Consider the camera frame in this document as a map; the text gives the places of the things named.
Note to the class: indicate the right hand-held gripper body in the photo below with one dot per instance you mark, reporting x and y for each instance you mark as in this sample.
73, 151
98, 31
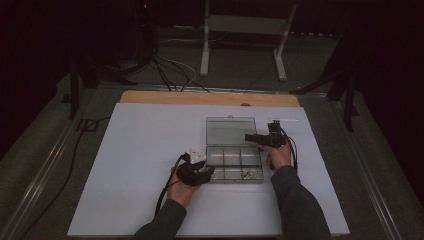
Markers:
275, 138

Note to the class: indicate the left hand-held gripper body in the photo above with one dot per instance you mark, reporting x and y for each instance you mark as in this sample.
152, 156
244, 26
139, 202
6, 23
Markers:
190, 176

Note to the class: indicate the clear plastic compartment box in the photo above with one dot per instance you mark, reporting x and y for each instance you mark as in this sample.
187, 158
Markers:
230, 135

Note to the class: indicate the person's right hand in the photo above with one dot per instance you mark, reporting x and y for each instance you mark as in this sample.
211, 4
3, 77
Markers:
281, 156

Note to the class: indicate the person's left hand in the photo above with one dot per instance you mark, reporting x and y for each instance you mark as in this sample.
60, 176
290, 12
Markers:
180, 193

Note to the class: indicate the white table cover sheet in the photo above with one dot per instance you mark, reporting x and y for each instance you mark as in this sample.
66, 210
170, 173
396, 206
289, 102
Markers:
140, 150

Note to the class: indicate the black floor stand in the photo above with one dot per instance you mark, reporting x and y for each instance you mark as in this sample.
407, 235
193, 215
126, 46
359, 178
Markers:
75, 86
348, 100

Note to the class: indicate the metal floor rail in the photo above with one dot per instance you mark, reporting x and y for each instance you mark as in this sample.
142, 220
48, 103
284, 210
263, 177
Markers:
370, 186
40, 186

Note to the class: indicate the grey metal stand frame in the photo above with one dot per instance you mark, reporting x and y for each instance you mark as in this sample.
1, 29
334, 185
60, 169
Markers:
245, 24

